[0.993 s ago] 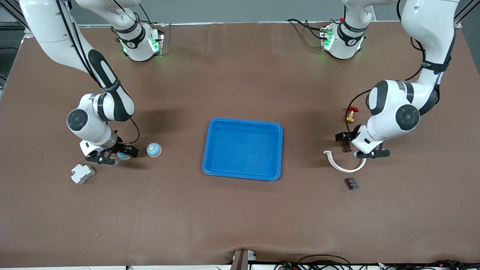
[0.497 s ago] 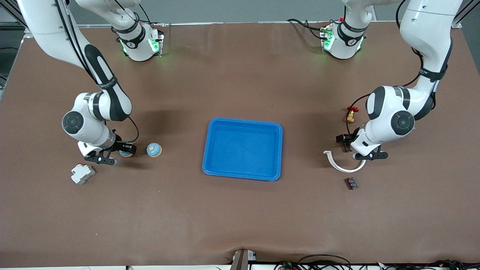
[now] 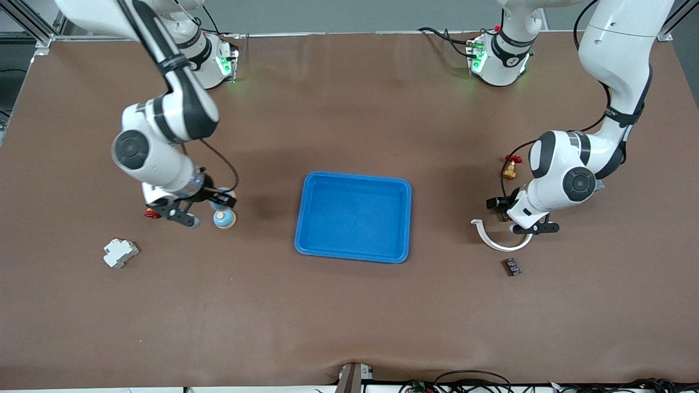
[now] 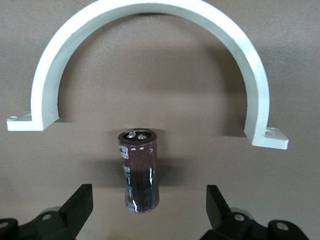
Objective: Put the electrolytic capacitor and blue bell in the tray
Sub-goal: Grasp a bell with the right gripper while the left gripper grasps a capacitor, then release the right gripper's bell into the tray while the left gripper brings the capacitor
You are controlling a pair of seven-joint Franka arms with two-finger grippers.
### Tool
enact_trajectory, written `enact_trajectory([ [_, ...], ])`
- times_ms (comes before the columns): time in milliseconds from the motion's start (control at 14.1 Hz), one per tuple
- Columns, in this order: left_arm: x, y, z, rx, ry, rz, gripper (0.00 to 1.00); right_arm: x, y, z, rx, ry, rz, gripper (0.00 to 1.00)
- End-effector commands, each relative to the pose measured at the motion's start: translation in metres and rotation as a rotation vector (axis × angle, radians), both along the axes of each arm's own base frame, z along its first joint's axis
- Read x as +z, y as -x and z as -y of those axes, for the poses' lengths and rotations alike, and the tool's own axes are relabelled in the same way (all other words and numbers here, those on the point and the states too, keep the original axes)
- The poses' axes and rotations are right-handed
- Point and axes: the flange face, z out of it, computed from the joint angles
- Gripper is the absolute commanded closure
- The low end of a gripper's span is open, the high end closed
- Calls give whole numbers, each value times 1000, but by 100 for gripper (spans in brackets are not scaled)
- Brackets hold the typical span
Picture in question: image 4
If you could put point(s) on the white half-round pipe clamp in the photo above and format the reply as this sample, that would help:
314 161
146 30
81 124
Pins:
50 62

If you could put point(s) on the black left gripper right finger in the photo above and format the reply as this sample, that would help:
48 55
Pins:
222 217

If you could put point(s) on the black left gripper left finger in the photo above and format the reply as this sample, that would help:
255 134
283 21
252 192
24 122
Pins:
72 215

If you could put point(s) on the dark brown electrolytic capacitor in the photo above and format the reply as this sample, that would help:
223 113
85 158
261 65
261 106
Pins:
140 175

